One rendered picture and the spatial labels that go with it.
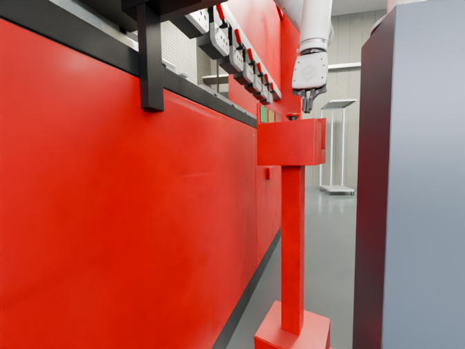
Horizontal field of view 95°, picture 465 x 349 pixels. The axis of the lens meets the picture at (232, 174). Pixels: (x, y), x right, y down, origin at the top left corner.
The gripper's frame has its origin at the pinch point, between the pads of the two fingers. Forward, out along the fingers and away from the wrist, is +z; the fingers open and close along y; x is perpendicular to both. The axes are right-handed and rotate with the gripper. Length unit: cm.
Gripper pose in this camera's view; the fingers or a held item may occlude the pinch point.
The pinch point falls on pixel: (307, 106)
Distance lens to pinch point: 75.7
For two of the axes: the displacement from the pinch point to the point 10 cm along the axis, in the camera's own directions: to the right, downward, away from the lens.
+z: -0.6, 9.9, 1.2
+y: 8.6, 1.1, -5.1
